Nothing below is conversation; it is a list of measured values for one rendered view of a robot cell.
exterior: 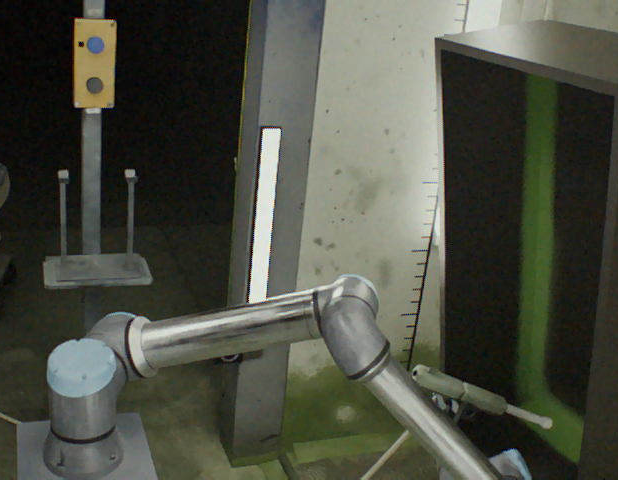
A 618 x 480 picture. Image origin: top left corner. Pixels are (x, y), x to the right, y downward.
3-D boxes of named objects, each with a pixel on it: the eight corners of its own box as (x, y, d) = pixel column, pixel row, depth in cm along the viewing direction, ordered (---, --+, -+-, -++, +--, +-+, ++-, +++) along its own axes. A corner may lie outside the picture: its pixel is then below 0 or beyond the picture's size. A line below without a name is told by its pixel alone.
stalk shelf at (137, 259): (139, 256, 251) (139, 252, 251) (150, 285, 232) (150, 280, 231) (45, 260, 240) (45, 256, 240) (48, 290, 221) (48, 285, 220)
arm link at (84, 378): (37, 431, 163) (33, 364, 157) (69, 392, 179) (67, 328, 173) (101, 445, 162) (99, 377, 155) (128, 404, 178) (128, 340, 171)
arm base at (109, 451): (44, 485, 161) (42, 448, 158) (41, 434, 178) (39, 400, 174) (130, 474, 168) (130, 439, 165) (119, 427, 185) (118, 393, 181)
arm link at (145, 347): (59, 346, 175) (366, 285, 158) (89, 315, 191) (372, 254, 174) (83, 401, 179) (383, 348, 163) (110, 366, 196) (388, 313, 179)
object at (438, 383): (377, 423, 207) (424, 370, 196) (375, 411, 211) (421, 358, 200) (510, 468, 222) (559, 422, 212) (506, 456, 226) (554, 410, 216)
